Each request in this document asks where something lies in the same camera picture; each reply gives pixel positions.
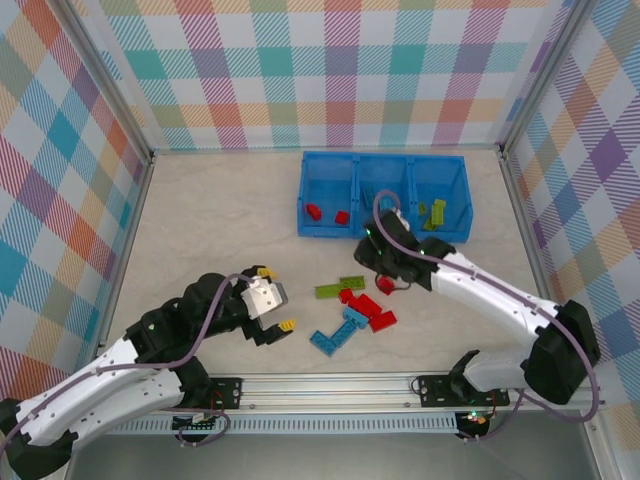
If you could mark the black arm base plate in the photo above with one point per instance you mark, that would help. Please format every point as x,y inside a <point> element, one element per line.
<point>435,392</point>
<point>232,395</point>

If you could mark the red 2x2 lego brick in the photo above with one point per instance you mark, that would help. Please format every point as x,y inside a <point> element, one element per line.
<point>345,295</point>
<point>342,217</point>

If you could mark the aluminium extrusion rail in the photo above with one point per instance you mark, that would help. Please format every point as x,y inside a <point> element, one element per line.
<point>325,392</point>

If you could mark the aluminium frame post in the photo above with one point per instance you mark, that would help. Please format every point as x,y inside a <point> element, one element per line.
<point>107,75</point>
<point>550,65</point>

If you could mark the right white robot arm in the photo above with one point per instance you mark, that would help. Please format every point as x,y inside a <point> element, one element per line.
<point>490,295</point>

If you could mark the aluminium frame side rail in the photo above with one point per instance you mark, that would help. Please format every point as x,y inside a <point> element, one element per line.
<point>524,220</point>
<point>133,225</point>

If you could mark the blue 2x2 lego brick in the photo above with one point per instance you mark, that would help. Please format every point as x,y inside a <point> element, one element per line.
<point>387,204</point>

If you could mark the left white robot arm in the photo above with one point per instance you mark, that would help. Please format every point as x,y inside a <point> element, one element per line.
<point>100,390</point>

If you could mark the green 2x4 lego brick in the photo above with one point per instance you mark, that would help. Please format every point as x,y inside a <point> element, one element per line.
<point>439,211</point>
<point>352,283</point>
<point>327,291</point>

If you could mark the small electronics board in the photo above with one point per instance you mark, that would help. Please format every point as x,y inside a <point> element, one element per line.
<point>475,418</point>
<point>195,417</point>

